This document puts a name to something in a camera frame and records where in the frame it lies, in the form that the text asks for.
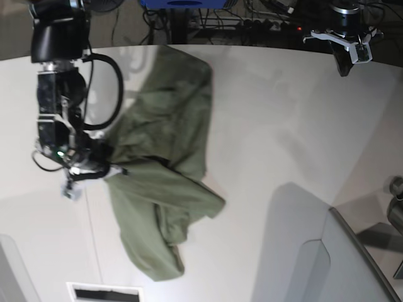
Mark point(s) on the black fan base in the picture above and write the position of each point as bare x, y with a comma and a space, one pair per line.
105, 3

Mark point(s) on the olive green t-shirt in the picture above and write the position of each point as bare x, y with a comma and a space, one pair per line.
161, 141

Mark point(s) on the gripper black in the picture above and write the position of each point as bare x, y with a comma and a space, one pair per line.
92, 155
341, 56

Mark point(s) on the white label with black strip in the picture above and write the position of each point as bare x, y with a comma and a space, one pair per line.
79, 291

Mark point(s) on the grey metal stand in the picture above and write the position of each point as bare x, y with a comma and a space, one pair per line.
387, 236

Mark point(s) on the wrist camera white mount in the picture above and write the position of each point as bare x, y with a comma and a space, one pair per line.
358, 46
76, 180

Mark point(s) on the black power strip red light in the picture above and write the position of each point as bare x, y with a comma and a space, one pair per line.
266, 26

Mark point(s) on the blue box with oval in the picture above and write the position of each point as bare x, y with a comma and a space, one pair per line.
183, 4

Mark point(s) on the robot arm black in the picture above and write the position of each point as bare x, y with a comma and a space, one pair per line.
60, 37
345, 17

